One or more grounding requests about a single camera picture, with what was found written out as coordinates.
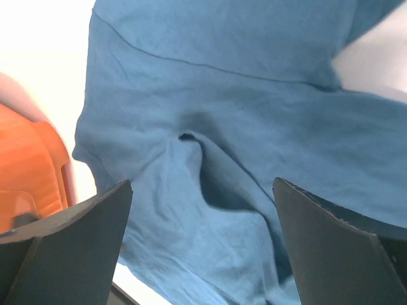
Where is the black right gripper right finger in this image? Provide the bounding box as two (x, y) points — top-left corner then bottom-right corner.
(273, 178), (406, 305)

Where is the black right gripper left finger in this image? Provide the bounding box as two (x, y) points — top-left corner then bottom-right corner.
(1, 180), (132, 304)

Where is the teal blue t-shirt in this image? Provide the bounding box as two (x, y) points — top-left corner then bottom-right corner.
(73, 1), (406, 304)

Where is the orange plastic basket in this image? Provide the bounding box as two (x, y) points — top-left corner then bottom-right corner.
(1, 105), (75, 234)

